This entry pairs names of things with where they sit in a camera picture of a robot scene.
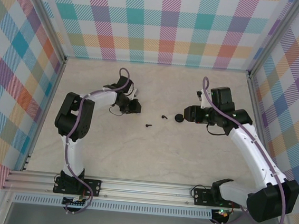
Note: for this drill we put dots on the aluminium mounting rail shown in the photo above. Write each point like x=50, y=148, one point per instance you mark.
x=144, y=191

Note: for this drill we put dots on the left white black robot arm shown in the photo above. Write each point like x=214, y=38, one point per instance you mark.
x=69, y=115

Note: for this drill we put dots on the aluminium side rail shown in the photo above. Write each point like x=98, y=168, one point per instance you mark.
x=53, y=92
x=258, y=112

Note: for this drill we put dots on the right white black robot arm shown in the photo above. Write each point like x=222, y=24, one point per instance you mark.
x=246, y=148

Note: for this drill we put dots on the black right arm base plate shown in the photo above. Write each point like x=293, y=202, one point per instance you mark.
x=202, y=197

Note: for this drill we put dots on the black earbud charging case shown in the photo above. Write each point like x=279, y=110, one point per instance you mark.
x=178, y=118

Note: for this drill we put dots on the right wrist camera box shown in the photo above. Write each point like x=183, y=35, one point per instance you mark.
x=203, y=101

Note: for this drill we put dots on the aluminium frame post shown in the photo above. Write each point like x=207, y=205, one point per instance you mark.
x=275, y=36
x=45, y=14

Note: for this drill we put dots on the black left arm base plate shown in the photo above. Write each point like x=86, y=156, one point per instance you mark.
x=94, y=184

